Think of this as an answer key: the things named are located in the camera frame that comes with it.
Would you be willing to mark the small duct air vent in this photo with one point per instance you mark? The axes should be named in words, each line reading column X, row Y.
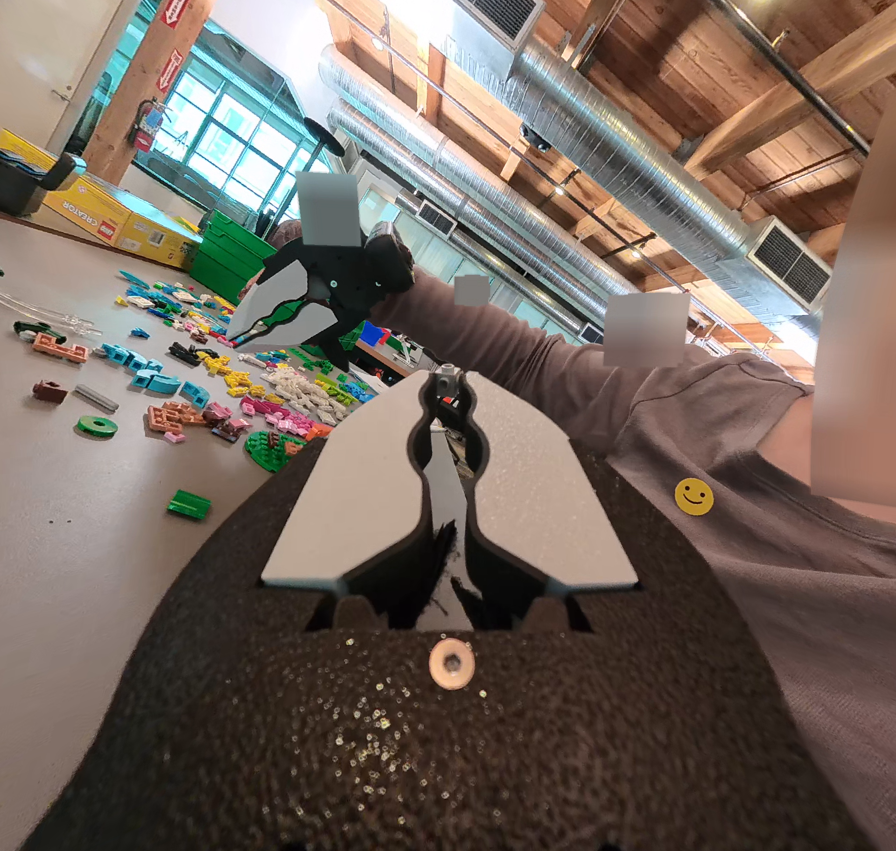
column 435, row 215

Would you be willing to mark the black round-top stand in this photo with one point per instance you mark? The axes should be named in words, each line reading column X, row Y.
column 323, row 137

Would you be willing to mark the person's right forearm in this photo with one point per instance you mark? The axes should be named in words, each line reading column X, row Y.
column 476, row 333

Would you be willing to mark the clear plastic toy piece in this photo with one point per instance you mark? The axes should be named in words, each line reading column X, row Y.
column 42, row 309

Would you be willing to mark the person in grey shirt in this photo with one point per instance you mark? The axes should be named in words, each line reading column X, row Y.
column 770, row 585

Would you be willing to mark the glass window wall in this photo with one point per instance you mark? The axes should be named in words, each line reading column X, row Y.
column 224, row 137

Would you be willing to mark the small grey toy brick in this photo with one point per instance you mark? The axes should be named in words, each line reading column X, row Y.
column 448, row 381

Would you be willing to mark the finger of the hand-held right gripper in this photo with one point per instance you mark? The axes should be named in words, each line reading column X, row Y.
column 269, row 298
column 297, row 326

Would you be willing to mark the brown toy block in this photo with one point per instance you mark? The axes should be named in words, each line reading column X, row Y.
column 49, row 391

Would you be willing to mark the large silver air duct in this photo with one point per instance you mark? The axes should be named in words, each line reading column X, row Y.
column 616, row 130

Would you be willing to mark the red fire extinguisher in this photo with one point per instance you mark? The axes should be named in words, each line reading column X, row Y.
column 145, row 127

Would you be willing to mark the green ridged toy tile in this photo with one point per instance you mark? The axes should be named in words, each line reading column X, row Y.
column 189, row 504

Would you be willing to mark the green plastic bin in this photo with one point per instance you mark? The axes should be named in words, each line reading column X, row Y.
column 231, row 256

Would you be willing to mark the pile of colourful toy bricks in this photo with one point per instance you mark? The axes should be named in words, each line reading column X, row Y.
column 280, row 382

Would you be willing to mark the person's right hand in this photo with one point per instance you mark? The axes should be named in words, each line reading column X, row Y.
column 390, row 253

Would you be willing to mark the green round base plate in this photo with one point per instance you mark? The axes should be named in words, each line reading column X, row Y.
column 266, row 451

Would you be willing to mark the grey toy bar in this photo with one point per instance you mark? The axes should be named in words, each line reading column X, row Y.
column 96, row 397

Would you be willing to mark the salmon toy plate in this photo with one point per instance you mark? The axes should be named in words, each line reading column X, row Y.
column 61, row 348

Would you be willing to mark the yellow smiley sticker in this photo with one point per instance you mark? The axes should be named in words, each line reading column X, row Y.
column 694, row 496

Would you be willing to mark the wooden post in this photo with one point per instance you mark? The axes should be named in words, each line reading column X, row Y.
column 161, row 60

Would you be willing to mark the duct end air vent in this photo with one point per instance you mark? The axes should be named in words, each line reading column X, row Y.
column 791, row 263

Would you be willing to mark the large yellow toy box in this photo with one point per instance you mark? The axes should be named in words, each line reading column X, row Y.
column 91, row 207

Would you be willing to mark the slim silver spiral duct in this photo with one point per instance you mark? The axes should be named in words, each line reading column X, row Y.
column 392, row 106
column 392, row 158

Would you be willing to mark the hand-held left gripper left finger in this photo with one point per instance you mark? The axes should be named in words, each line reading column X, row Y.
column 350, row 487

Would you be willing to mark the white door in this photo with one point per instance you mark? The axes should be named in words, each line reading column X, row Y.
column 70, row 46

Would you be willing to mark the grey desk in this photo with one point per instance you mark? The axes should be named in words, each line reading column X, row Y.
column 70, row 585

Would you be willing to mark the black device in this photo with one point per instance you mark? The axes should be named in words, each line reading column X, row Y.
column 28, row 186

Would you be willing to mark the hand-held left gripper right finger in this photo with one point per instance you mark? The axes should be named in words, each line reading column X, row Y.
column 539, row 494

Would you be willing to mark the black ceiling pipe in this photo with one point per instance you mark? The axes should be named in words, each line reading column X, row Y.
column 770, row 46

